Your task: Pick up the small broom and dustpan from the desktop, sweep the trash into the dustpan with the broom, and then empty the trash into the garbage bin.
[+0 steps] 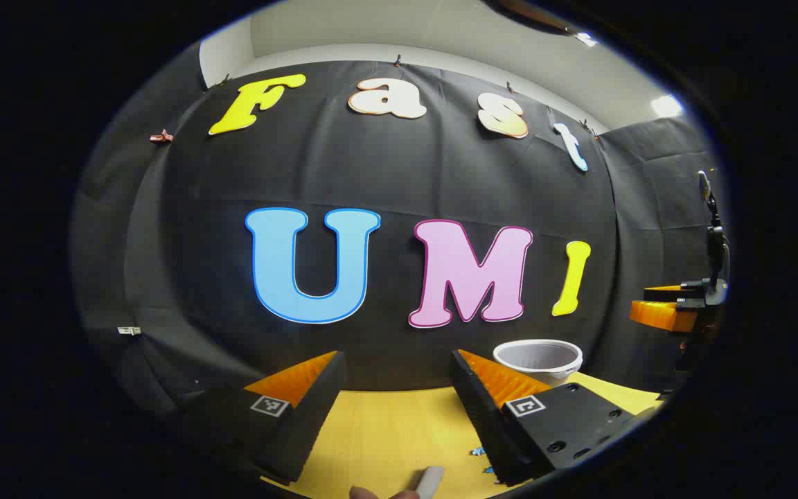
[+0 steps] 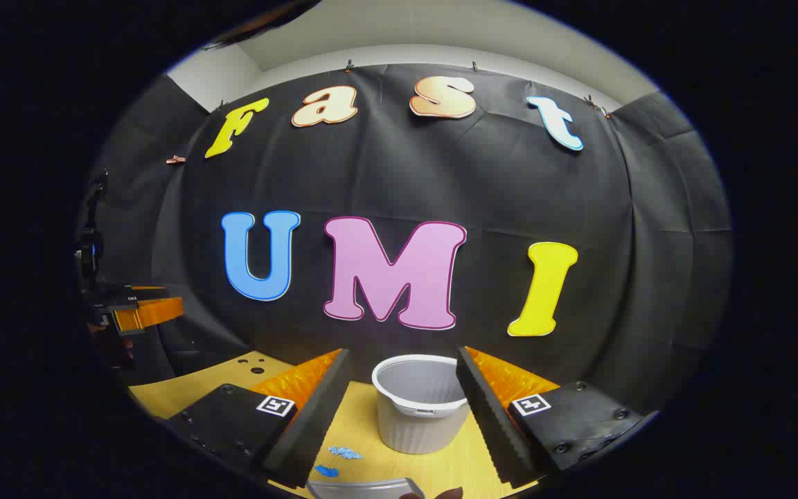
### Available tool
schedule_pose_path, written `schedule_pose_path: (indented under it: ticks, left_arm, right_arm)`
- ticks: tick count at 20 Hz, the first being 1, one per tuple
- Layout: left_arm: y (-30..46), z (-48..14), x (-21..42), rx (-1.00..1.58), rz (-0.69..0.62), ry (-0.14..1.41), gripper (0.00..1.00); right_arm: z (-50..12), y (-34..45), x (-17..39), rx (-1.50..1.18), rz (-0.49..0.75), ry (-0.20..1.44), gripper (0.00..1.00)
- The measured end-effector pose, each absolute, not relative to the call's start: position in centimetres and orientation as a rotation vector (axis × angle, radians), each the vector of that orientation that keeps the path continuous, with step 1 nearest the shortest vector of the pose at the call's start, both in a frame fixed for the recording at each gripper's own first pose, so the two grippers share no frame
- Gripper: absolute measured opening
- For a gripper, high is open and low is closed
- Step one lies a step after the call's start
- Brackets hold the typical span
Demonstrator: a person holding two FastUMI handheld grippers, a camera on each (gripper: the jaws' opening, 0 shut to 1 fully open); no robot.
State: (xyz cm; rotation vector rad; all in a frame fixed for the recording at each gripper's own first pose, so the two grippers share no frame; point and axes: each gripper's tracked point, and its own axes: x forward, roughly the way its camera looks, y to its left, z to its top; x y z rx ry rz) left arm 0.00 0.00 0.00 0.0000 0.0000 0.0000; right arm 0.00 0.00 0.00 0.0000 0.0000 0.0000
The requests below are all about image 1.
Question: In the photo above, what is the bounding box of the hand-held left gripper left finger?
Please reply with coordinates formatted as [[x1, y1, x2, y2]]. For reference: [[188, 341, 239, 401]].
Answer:
[[179, 350, 346, 484]]

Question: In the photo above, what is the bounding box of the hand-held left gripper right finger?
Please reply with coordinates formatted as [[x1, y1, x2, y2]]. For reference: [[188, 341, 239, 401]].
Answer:
[[448, 349, 656, 487]]

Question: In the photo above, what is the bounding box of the white ribbed garbage bin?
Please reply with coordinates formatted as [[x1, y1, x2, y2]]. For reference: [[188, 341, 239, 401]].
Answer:
[[493, 338, 584, 380]]

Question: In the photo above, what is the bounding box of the small grey broom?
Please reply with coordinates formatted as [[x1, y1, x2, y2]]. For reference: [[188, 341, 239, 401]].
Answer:
[[414, 466, 445, 499]]

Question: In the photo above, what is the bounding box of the yellow wooden desktop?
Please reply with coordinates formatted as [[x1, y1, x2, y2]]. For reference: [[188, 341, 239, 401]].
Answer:
[[260, 371, 662, 499]]

